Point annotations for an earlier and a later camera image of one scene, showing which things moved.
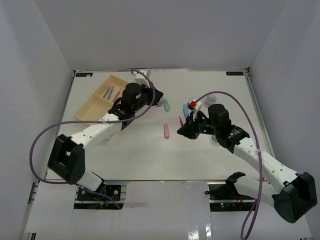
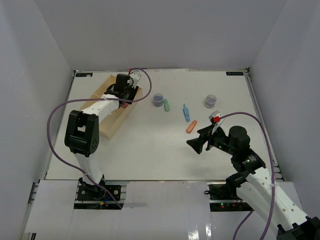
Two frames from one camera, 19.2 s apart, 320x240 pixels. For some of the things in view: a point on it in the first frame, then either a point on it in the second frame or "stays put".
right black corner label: x=234 y=73 stays put
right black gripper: x=188 y=130 -> x=205 y=133
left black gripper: x=157 y=95 -> x=133 y=92
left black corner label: x=83 y=74 stays put
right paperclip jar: x=209 y=99 stays put
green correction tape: x=167 y=108 stays put
